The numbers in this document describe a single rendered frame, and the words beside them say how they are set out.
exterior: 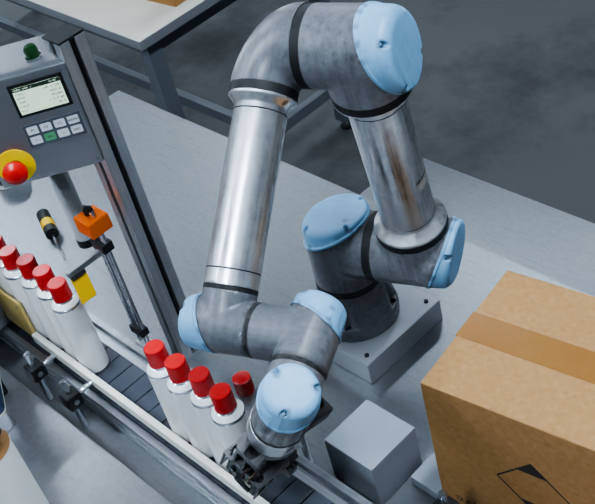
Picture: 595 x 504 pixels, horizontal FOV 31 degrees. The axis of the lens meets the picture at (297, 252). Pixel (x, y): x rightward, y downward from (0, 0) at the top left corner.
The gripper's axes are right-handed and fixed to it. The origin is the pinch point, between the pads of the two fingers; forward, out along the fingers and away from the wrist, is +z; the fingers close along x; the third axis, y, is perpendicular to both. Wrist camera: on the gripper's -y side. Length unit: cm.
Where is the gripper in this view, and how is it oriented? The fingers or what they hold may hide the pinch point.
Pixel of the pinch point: (264, 466)
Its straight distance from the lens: 164.4
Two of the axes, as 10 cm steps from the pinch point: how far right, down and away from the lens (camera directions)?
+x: 7.0, 6.7, -2.3
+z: -1.6, 4.7, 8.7
